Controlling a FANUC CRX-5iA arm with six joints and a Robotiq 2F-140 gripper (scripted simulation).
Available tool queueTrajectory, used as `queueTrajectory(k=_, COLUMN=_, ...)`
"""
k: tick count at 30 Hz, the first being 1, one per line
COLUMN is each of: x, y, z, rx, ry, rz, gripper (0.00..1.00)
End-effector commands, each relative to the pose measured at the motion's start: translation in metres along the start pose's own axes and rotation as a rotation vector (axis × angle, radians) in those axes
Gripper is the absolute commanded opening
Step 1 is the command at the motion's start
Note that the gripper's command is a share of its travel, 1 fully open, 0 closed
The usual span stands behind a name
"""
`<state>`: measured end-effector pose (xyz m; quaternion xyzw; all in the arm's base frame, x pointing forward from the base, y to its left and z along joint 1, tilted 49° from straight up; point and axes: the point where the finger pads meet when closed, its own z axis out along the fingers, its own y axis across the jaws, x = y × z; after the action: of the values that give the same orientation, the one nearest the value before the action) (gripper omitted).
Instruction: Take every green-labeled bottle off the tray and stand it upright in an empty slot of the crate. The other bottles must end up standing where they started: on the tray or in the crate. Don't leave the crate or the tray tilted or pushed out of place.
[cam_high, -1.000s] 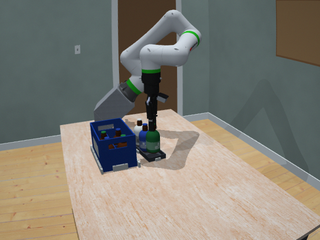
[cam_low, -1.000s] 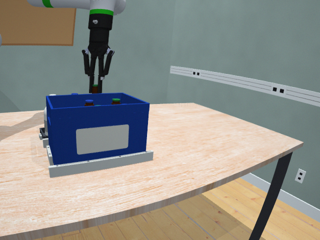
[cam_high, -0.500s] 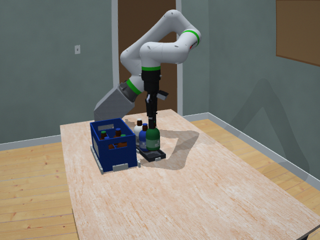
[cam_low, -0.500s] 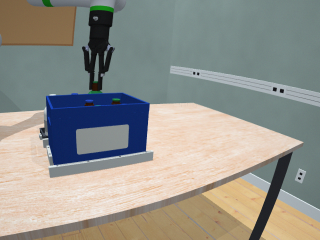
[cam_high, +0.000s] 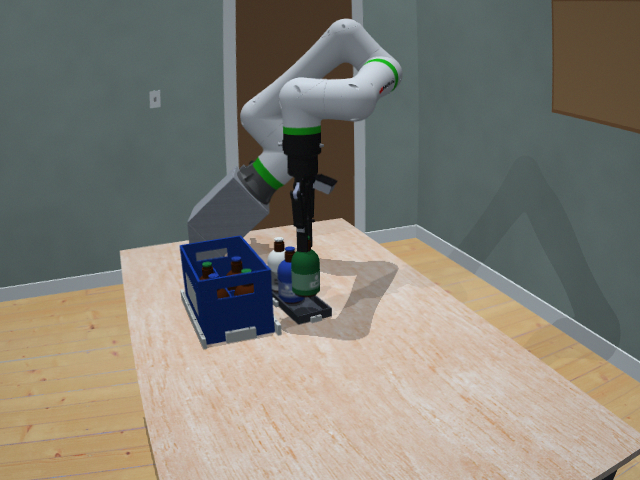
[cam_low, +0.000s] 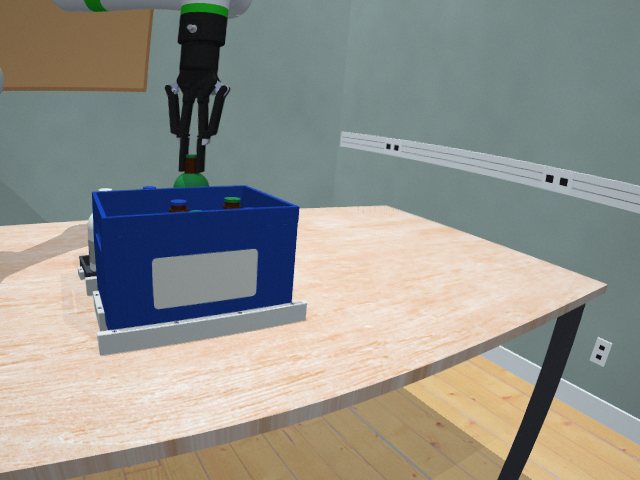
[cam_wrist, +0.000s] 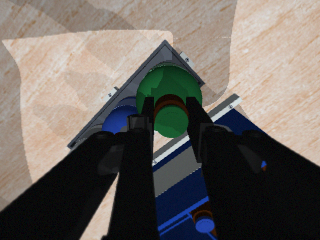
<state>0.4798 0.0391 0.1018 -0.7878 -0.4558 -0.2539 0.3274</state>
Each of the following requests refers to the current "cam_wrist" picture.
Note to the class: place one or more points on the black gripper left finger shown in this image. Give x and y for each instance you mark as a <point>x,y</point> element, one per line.
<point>61,204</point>

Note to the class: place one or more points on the grey tray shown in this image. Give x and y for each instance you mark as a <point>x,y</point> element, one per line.
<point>163,53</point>

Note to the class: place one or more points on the green labeled bottle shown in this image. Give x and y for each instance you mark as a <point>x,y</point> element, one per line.
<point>169,84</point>

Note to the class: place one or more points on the brown bottle with green cap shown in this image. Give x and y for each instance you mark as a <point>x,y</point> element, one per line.
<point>214,231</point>

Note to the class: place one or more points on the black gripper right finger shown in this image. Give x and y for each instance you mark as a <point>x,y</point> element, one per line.
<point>243,205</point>

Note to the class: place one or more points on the blue crate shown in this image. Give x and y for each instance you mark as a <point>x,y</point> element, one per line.
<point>179,187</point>

